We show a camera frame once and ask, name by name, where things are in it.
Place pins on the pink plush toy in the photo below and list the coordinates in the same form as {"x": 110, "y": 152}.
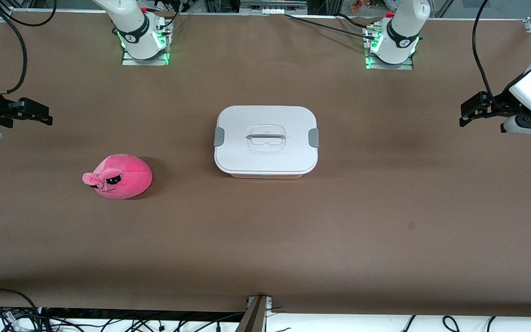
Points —
{"x": 125, "y": 177}

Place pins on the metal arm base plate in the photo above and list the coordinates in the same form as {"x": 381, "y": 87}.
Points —
{"x": 374, "y": 66}
{"x": 129, "y": 61}

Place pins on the pink plastic box base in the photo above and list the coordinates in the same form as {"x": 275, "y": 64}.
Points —
{"x": 265, "y": 176}

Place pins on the white box lid grey clips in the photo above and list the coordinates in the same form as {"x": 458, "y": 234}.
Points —
{"x": 265, "y": 152}

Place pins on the metal background rack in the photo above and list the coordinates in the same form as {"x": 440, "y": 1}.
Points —
{"x": 270, "y": 7}

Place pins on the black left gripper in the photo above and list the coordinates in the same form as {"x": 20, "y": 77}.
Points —
{"x": 501, "y": 104}

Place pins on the aluminium frame beam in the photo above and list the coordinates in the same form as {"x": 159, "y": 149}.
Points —
{"x": 252, "y": 318}

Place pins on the brown table cover sheet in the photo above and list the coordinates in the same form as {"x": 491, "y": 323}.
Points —
{"x": 265, "y": 240}

